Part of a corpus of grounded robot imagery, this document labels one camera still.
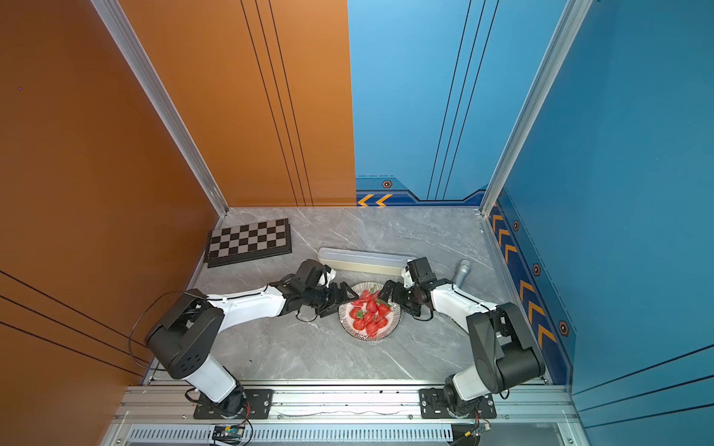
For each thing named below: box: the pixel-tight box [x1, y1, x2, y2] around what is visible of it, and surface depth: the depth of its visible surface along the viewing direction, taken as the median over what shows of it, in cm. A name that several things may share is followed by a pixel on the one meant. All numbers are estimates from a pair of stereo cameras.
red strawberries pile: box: [349, 289, 392, 338], surface depth 88 cm
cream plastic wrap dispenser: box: [317, 247, 418, 276], surface depth 101 cm
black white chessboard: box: [204, 217, 293, 269], surface depth 107 cm
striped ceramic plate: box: [338, 281, 402, 342], surface depth 88 cm
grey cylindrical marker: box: [455, 259, 472, 289], surface depth 99 cm
